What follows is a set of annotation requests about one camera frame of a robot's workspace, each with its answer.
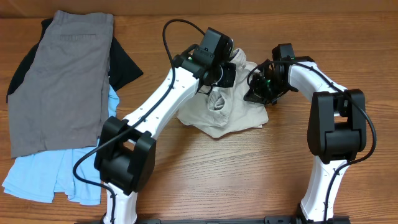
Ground beige khaki shorts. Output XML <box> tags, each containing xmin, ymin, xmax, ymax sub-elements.
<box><xmin>177</xmin><ymin>48</ymin><xmax>269</xmax><ymax>138</ymax></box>

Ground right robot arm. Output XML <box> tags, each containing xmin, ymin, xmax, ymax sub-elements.
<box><xmin>244</xmin><ymin>44</ymin><xmax>366</xmax><ymax>223</ymax></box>

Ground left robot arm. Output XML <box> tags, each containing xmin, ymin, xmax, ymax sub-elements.
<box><xmin>94</xmin><ymin>28</ymin><xmax>235</xmax><ymax>223</ymax></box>

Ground black garment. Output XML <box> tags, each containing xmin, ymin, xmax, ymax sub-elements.
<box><xmin>6</xmin><ymin>18</ymin><xmax>144</xmax><ymax>103</ymax></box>

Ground grey shorts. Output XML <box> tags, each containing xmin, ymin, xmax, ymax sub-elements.
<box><xmin>8</xmin><ymin>11</ymin><xmax>114</xmax><ymax>157</ymax></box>

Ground light blue shorts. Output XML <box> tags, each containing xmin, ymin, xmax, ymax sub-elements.
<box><xmin>1</xmin><ymin>85</ymin><xmax>121</xmax><ymax>207</ymax></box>

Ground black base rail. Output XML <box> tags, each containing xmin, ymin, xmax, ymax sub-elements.
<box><xmin>74</xmin><ymin>215</ymin><xmax>352</xmax><ymax>224</ymax></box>

